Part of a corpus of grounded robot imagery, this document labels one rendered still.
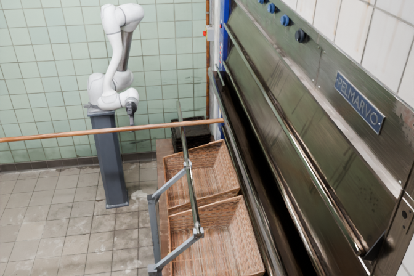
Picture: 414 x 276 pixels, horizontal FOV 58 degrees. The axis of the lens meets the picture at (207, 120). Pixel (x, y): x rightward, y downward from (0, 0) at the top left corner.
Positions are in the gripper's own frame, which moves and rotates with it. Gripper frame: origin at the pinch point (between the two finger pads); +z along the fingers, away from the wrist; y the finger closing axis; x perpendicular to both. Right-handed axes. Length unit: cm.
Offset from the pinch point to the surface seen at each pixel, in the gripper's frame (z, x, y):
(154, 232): 48, -11, 50
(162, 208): 19, -16, 60
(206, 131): -35, -54, 36
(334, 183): 134, -66, -59
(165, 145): -55, -22, 61
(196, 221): 89, -32, 0
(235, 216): 45, -61, 47
